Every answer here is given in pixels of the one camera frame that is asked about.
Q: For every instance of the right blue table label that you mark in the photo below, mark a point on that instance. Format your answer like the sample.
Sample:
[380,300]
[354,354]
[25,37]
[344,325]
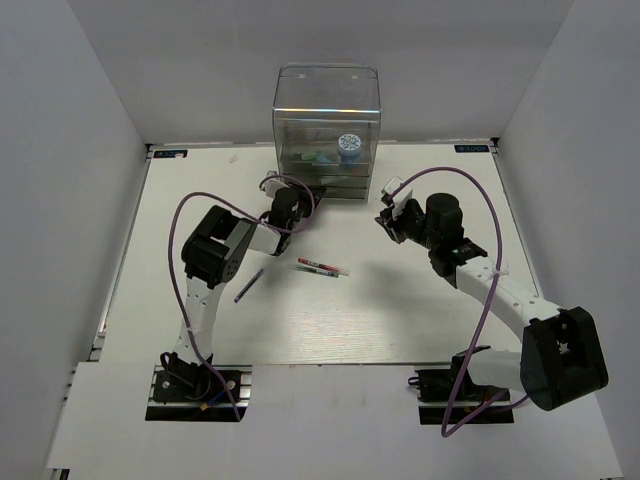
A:
[471,148]

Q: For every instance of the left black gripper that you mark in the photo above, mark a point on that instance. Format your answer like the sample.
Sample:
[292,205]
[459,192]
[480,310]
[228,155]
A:
[305,196]

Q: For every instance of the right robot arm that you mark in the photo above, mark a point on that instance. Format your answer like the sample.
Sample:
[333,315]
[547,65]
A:
[560,359]

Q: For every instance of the blue table label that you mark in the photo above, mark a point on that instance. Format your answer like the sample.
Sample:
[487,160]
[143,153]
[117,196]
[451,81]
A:
[471,148]
[170,154]

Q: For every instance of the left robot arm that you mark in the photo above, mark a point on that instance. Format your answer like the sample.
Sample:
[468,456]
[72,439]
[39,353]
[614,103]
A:
[212,256]

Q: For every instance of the clear plastic drawer organizer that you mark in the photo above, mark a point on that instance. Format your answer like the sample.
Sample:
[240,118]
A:
[314,104]

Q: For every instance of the left blue table label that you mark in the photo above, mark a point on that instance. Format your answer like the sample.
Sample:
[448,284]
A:
[170,154]

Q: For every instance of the blue highlighter marker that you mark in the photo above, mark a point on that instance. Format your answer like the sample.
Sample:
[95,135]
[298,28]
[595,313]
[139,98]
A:
[322,160]

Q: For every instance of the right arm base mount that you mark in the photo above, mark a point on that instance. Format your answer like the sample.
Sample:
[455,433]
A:
[460,400]

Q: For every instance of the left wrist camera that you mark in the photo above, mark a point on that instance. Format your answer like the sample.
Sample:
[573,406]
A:
[271,184]

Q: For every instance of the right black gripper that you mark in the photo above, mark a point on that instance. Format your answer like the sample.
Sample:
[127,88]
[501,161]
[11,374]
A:
[393,226]

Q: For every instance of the dark blue pen refill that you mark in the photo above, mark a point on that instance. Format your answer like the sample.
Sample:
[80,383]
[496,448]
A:
[249,285]

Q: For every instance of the red refill pen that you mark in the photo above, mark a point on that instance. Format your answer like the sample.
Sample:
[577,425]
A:
[323,266]

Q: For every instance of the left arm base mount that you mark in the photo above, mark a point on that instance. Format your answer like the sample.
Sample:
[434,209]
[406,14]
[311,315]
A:
[170,400]

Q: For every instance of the blue cleaning gel jar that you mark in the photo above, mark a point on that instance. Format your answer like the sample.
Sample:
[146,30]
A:
[349,148]

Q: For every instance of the green refill pen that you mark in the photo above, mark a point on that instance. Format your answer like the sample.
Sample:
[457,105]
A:
[317,271]

